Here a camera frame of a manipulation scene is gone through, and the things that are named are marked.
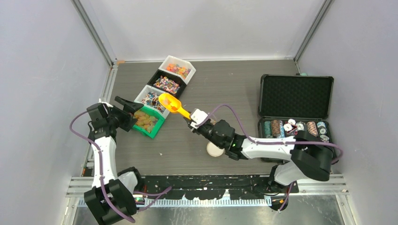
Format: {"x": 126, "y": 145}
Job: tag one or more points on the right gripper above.
{"x": 194, "y": 129}

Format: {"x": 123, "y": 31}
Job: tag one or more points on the yellow plastic scoop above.
{"x": 172, "y": 104}

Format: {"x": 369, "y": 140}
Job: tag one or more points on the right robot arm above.
{"x": 303, "y": 156}

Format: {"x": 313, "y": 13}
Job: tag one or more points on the white lollipop bin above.
{"x": 149, "y": 97}

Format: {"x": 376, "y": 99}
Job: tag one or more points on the white gummy candy bin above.
{"x": 179, "y": 67}

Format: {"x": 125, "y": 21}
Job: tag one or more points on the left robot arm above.
{"x": 110, "y": 199}

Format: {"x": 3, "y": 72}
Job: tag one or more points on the black swirl lollipop bin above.
{"x": 167, "y": 82}

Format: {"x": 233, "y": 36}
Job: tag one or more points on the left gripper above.
{"x": 127, "y": 112}

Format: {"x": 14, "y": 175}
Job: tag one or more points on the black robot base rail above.
{"x": 210, "y": 187}

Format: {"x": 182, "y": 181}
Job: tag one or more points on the black poker chip case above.
{"x": 292, "y": 103}

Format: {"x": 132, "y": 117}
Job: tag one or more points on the green candy bin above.
{"x": 149, "y": 121}

